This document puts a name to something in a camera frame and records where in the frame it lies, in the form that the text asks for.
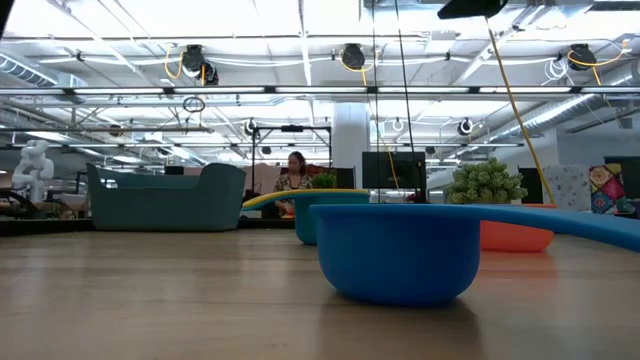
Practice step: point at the yellow measuring cup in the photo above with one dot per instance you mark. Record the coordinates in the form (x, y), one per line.
(280, 196)

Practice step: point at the large teal measuring cup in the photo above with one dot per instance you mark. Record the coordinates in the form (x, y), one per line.
(302, 220)

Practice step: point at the bright blue measuring cup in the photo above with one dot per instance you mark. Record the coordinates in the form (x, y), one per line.
(400, 255)

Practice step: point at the orange measuring cup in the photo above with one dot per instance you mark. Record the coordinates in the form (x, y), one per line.
(515, 237)

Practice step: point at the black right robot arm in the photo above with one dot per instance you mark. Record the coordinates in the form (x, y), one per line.
(472, 7)

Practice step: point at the teal plastic basket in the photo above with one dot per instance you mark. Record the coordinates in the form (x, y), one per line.
(165, 210)

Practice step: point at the small background green plant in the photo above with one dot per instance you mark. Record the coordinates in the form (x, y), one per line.
(324, 180)

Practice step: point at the person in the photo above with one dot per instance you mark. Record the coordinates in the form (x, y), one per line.
(295, 172)

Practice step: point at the white pillar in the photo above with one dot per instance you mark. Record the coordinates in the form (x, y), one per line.
(350, 140)

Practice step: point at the black monitor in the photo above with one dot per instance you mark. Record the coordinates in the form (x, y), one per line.
(395, 170)

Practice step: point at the potted green succulent plant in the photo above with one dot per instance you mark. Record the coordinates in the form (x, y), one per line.
(485, 182)

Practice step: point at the white patterned panel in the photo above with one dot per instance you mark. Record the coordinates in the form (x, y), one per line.
(567, 187)

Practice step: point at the colourful patterned panel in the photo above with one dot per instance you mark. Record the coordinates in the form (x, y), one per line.
(606, 189)

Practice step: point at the black aluminium table frame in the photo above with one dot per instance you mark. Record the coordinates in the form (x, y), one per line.
(40, 226)

